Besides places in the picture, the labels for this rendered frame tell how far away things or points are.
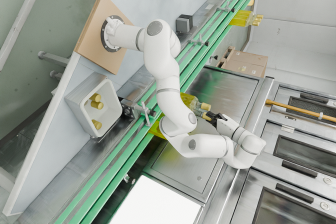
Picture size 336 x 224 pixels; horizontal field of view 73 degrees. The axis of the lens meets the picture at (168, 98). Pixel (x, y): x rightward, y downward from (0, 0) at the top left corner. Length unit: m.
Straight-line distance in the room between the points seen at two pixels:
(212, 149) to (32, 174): 0.68
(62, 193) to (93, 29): 0.65
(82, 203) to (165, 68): 0.61
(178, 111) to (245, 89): 0.89
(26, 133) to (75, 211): 0.81
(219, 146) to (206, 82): 0.82
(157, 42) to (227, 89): 0.88
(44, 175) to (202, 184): 0.67
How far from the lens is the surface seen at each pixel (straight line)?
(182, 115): 0.74
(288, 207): 1.20
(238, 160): 1.03
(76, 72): 0.98
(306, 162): 1.33
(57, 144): 1.04
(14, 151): 1.65
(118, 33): 0.97
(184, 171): 1.16
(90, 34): 0.96
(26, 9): 1.48
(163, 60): 0.74
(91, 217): 1.07
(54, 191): 1.08
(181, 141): 0.89
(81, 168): 1.08
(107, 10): 1.02
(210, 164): 1.18
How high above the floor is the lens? 1.48
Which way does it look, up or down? 26 degrees down
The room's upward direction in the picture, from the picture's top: 108 degrees clockwise
